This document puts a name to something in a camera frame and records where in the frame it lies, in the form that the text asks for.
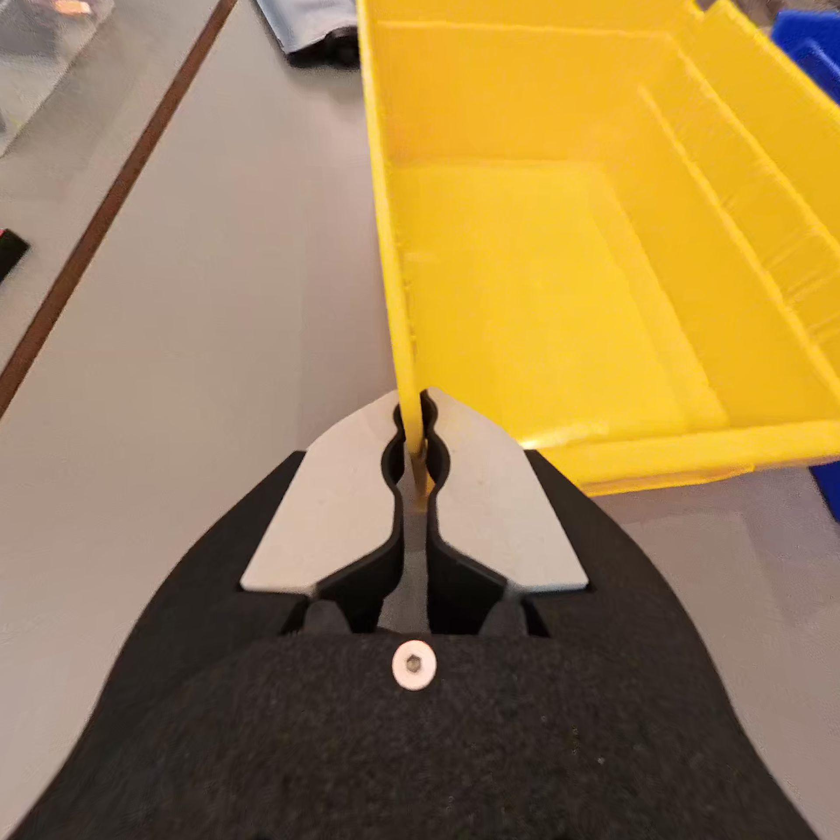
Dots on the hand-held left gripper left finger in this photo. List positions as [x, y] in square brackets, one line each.
[321, 518]

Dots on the clear plastic box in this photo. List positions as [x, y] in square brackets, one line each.
[39, 65]

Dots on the black device with red mark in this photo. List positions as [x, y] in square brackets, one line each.
[12, 254]

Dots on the blue plastic bin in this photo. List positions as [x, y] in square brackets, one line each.
[814, 52]

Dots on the yellow plastic bin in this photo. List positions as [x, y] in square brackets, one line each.
[558, 262]

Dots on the grey pouch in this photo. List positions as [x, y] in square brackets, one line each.
[308, 33]

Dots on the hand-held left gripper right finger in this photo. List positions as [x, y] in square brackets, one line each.
[505, 518]

